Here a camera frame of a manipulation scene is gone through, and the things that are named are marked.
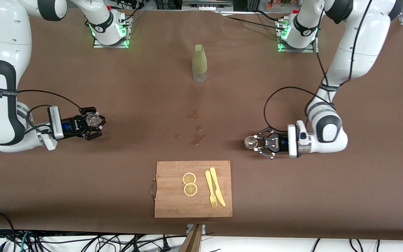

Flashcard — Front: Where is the teal cable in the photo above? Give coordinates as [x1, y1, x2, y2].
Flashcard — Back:
[19, 230, 30, 252]

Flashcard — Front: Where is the grey device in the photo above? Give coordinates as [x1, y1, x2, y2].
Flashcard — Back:
[182, 0, 234, 12]

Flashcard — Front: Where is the brown table cover sheet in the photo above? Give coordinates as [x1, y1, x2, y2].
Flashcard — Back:
[0, 6, 403, 242]

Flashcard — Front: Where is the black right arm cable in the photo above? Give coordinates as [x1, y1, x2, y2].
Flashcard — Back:
[0, 90, 83, 138]

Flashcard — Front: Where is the green sleeved glass bottle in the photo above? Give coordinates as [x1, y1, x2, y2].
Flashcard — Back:
[192, 44, 208, 83]

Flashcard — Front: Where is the orange patterned object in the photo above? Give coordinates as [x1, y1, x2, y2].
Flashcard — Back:
[267, 0, 302, 10]

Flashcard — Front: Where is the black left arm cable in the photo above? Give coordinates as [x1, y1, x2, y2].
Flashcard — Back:
[263, 0, 367, 134]

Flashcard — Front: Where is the wooden cutting board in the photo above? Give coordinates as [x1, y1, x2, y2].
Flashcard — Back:
[151, 161, 233, 218]

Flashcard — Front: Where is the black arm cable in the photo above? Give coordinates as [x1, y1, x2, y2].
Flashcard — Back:
[263, 0, 367, 134]
[0, 90, 83, 138]

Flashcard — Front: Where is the small clear glass shaker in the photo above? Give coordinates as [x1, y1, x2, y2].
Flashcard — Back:
[85, 113, 101, 127]

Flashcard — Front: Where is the black plug cable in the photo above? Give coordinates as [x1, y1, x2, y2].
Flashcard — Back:
[160, 234, 172, 252]

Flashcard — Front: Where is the yellow plastic fork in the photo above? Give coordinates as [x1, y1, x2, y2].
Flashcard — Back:
[205, 170, 218, 208]

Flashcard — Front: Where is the metal bracket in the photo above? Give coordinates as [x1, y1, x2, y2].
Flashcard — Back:
[186, 224, 206, 236]

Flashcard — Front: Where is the yellow plastic knife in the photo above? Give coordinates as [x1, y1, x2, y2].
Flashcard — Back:
[210, 167, 226, 207]

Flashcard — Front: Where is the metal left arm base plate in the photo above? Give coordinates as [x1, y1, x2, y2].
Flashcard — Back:
[277, 19, 318, 53]

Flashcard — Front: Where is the steel jigger measuring cup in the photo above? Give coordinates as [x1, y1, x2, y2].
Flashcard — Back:
[244, 136, 259, 151]

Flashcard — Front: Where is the wooden beam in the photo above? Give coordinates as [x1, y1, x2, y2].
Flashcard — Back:
[179, 224, 204, 252]

